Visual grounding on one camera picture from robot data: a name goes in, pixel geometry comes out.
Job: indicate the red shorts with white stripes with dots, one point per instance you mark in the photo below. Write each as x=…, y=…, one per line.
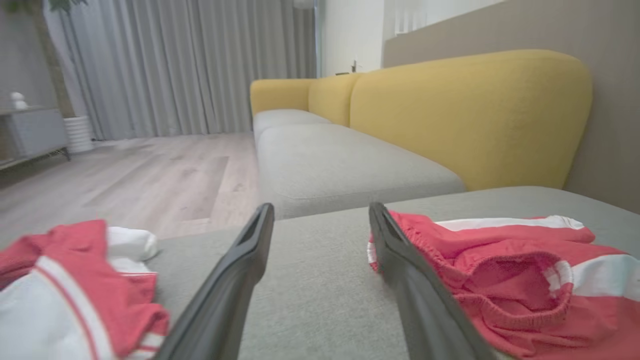
x=500, y=242

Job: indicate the small dark upright object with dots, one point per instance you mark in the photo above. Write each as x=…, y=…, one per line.
x=353, y=66

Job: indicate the grey pleated curtain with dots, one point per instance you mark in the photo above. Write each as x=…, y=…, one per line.
x=190, y=65

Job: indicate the green leafy indoor tree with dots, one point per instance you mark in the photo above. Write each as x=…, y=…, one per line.
x=65, y=4

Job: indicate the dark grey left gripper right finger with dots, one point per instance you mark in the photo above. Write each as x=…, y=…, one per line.
x=420, y=300

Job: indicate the grey sofa seat cushion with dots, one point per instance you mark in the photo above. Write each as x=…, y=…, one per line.
x=340, y=160
x=285, y=119

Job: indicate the grey fabric sofa ottoman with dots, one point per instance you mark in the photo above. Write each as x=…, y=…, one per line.
x=320, y=280

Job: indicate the white ribbed plant pot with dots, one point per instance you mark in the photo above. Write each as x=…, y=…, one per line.
x=78, y=135

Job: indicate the grey low tv cabinet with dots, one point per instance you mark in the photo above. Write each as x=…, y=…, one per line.
x=35, y=132

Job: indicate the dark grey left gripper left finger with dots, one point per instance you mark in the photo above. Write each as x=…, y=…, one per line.
x=235, y=280

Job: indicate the yellow sofa armrest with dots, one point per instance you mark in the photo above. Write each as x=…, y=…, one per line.
x=280, y=95

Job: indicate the red and white t-shirt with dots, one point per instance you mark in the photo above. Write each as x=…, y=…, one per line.
x=75, y=250

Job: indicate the large yellow sofa backrest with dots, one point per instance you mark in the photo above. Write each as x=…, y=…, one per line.
x=460, y=115

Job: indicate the small yellow sofa backrest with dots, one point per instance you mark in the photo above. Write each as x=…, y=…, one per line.
x=330, y=97

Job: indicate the small white figurine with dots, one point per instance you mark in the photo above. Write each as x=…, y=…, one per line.
x=19, y=101

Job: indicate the white vertical slat blind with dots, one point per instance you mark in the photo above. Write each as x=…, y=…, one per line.
x=412, y=17

